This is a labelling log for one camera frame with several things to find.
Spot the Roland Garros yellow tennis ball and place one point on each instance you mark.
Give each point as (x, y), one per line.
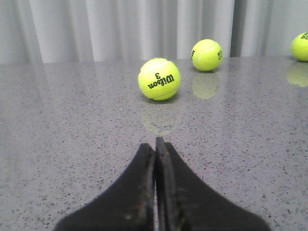
(206, 55)

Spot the far left yellow tennis ball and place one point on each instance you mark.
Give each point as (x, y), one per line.
(159, 79)

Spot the centre yellow tennis ball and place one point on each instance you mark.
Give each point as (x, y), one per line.
(299, 47)

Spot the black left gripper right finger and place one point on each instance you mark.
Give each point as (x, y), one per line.
(186, 203)

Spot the grey pleated curtain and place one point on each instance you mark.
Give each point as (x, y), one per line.
(57, 31)

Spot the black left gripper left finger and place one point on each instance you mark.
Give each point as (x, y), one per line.
(127, 205)

